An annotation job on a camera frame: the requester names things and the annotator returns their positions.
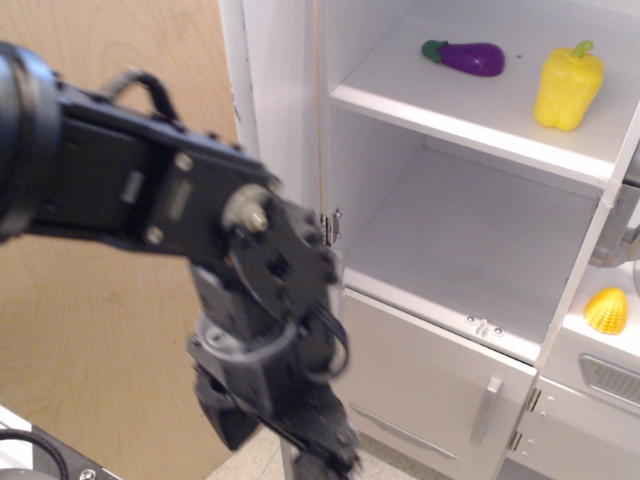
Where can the grey toy faucet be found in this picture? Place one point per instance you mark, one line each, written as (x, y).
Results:
(619, 241)

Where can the white toy fridge cabinet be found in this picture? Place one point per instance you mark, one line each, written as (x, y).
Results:
(458, 207)

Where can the white fridge door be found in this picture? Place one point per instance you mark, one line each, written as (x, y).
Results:
(272, 61)

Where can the yellow toy bell pepper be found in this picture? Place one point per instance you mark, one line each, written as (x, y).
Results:
(570, 80)

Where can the light plywood board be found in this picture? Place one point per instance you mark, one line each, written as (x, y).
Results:
(92, 338)

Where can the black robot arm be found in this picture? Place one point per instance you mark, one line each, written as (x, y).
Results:
(118, 167)

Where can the white lower freezer door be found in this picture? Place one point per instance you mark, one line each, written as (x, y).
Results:
(416, 388)

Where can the purple toy eggplant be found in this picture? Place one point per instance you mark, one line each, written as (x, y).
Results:
(478, 59)

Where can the metal door hinge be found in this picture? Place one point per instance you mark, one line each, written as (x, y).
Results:
(330, 224)

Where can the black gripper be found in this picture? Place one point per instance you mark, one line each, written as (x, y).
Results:
(240, 386)

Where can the black metal base plate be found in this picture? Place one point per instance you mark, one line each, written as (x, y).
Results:
(28, 452)

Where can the silver freezer door handle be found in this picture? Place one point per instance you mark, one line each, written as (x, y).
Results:
(485, 410)

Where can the yellow toy corn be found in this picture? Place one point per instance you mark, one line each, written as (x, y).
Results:
(607, 311)

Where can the white toy oven unit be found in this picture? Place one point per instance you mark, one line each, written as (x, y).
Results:
(582, 421)

